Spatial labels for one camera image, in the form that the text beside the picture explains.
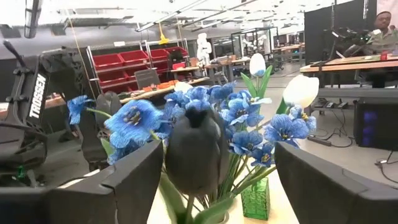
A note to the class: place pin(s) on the black partition panel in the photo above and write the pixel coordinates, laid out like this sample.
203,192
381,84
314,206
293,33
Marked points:
320,25

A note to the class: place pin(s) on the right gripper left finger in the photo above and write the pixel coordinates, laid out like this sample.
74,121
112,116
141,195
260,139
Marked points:
77,205

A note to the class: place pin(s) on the black floor power strip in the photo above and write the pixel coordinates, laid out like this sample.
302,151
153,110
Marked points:
319,141

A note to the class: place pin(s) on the black robot arm on desk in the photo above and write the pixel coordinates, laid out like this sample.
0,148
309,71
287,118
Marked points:
348,42

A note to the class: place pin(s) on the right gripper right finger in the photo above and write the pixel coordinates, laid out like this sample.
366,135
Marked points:
335,199

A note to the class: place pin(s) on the person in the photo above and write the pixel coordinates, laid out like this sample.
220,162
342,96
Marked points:
384,31

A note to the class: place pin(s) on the black artificial tulip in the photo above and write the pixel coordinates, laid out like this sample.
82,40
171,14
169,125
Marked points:
109,107
196,149

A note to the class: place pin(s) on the white artificial tulip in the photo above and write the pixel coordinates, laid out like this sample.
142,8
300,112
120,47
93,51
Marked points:
183,86
301,90

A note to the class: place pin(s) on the white humanoid robot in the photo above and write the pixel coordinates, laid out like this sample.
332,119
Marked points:
204,48

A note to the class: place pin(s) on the wooden desk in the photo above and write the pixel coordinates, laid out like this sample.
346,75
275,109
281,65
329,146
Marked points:
348,63

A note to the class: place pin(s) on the red bin shelf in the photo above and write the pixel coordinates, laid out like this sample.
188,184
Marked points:
124,62

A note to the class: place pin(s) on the wooden workbench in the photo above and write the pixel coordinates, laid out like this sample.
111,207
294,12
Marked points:
186,84

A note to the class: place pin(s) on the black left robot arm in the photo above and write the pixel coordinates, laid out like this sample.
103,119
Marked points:
37,96

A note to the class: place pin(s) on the green square glass vase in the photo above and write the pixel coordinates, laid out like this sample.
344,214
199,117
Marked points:
255,202

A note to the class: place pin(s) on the black computer case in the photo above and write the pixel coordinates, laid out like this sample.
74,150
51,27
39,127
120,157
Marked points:
376,124

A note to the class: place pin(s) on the glass-walled enclosure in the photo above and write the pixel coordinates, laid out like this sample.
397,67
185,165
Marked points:
255,40

